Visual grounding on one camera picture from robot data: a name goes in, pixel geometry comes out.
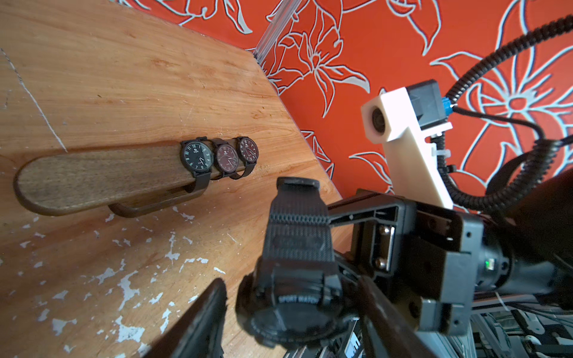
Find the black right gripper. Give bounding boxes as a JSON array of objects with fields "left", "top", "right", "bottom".
[{"left": 328, "top": 190, "right": 484, "bottom": 336}]

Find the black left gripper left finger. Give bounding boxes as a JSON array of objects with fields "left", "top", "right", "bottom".
[{"left": 145, "top": 278, "right": 227, "bottom": 358}]

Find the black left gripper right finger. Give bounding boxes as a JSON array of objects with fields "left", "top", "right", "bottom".
[{"left": 356, "top": 276, "right": 436, "bottom": 357}]

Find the black digital square watch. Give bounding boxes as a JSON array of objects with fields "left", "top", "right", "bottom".
[{"left": 235, "top": 177, "right": 354, "bottom": 350}]

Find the dark wooden watch stand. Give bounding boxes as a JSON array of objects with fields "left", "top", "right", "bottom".
[{"left": 13, "top": 142, "right": 204, "bottom": 218}]

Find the black slim round watch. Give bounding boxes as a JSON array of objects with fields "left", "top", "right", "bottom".
[{"left": 211, "top": 138, "right": 239, "bottom": 180}]

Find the black watch dark red dial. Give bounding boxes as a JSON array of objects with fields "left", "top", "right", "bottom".
[{"left": 180, "top": 137, "right": 213, "bottom": 193}]

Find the black watch placed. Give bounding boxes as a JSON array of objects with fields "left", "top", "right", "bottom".
[{"left": 231, "top": 137, "right": 260, "bottom": 180}]

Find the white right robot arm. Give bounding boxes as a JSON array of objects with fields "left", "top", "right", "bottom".
[{"left": 329, "top": 16, "right": 572, "bottom": 336}]

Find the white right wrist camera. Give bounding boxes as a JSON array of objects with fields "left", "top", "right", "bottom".
[{"left": 361, "top": 80, "right": 454, "bottom": 209}]

